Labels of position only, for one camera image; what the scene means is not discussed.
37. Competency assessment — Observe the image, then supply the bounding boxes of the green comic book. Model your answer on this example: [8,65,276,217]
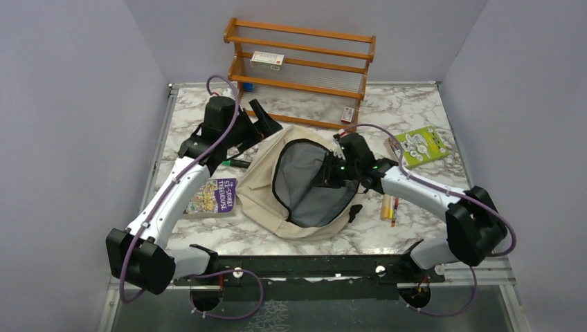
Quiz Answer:
[386,126,449,169]

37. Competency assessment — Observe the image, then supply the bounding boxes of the orange wooden shelf rack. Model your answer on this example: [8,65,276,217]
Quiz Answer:
[223,17,377,129]

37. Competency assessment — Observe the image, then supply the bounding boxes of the small blue item on shelf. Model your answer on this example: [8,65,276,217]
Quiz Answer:
[242,82,255,93]

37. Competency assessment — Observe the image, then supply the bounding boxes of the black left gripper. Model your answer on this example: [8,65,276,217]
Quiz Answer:
[223,100,282,153]

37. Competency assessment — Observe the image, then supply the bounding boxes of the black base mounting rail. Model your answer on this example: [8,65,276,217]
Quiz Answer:
[173,255,445,302]

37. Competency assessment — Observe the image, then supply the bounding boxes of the small red white card box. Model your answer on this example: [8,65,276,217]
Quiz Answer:
[341,107,355,124]

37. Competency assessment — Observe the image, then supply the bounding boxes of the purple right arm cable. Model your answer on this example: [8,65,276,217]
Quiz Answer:
[336,123,518,257]

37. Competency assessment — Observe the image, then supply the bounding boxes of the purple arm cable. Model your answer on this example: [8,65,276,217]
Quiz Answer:
[336,123,518,257]
[118,75,242,304]

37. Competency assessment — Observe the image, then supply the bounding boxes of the cream canvas student bag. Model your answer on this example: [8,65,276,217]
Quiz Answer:
[236,125,364,240]

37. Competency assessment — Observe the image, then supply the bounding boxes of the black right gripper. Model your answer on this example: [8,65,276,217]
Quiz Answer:
[310,151,360,188]

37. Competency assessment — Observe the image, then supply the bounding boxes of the purple treehouse book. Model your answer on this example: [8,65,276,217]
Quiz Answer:
[181,178,237,219]

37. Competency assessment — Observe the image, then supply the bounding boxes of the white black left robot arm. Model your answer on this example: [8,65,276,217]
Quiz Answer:
[105,96,282,295]

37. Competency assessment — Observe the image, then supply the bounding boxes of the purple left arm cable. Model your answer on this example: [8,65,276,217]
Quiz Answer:
[118,75,242,304]

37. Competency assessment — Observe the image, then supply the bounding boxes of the white red box on shelf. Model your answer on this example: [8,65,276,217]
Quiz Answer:
[250,51,285,71]

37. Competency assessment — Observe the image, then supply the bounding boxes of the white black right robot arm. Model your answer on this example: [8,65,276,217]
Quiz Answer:
[311,133,509,282]

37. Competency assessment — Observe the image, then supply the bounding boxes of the green black highlighter marker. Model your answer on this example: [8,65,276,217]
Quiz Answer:
[222,159,251,169]

